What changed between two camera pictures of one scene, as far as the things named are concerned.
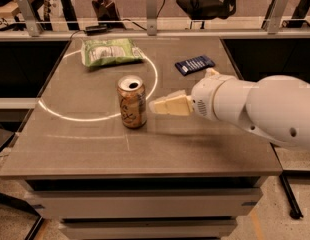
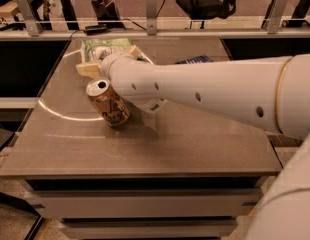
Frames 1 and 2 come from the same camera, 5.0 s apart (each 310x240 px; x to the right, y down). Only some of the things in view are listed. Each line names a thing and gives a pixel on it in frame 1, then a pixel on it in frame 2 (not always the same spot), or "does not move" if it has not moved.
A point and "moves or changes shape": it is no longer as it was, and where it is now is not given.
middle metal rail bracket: [151, 13] does not move
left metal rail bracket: [32, 24] does not move
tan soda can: [132, 97] moves or changes shape
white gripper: [202, 98] to [109, 64]
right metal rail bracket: [274, 18] does not move
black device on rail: [91, 30] does not move
